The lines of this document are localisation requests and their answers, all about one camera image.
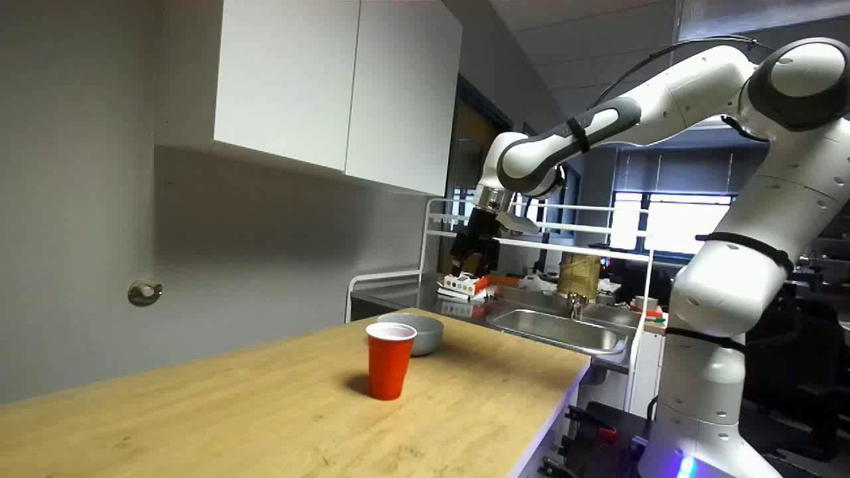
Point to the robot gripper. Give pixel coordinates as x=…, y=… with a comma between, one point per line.
x=490, y=215

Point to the red plastic cup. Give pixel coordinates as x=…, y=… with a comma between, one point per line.
x=392, y=362

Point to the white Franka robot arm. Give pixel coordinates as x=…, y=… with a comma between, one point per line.
x=734, y=275

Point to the grey bowl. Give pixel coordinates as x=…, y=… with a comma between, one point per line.
x=427, y=336

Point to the red and white box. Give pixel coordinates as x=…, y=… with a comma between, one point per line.
x=467, y=287

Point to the brown paper bag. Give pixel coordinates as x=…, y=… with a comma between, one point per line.
x=581, y=277

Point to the stainless steel sink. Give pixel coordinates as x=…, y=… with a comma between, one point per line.
x=558, y=330

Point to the window with blinds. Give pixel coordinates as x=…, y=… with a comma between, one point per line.
x=679, y=215

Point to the black and red equipment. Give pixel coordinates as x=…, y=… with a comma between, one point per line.
x=595, y=437

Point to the white tube rail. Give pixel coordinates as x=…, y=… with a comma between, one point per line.
x=382, y=277

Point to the white wall cabinet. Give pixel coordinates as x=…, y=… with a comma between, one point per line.
x=335, y=82

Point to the round metal wall knob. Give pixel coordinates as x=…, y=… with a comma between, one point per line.
x=145, y=293

